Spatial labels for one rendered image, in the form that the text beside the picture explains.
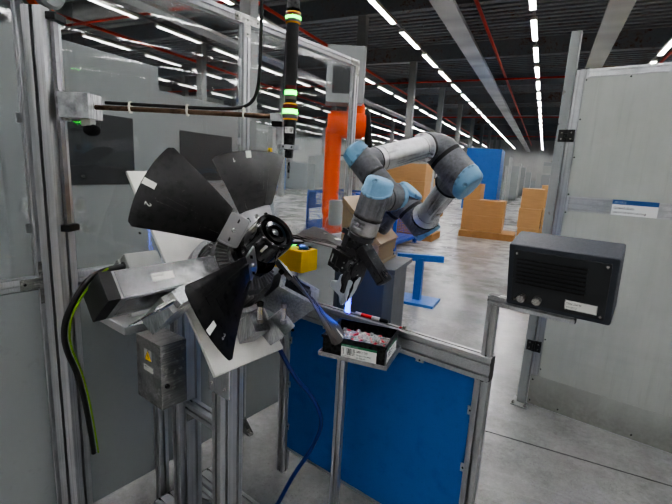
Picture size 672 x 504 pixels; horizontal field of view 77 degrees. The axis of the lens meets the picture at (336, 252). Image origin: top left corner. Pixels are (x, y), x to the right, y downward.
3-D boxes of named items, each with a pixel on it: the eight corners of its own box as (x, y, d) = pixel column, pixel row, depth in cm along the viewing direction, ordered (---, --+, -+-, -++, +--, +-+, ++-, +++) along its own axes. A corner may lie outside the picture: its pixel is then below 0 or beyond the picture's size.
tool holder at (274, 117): (267, 147, 120) (268, 111, 118) (272, 149, 127) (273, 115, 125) (299, 149, 120) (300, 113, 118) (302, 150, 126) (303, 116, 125)
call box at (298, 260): (273, 269, 179) (273, 245, 177) (289, 266, 187) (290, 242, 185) (300, 277, 170) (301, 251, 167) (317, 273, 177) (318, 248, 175)
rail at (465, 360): (280, 311, 184) (281, 294, 182) (287, 309, 187) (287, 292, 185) (488, 383, 130) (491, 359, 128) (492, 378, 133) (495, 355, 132)
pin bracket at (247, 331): (233, 325, 126) (249, 312, 121) (248, 323, 130) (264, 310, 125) (239, 344, 124) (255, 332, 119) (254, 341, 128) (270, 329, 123)
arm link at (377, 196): (401, 183, 108) (387, 184, 101) (387, 222, 112) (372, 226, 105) (376, 172, 111) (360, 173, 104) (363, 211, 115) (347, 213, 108)
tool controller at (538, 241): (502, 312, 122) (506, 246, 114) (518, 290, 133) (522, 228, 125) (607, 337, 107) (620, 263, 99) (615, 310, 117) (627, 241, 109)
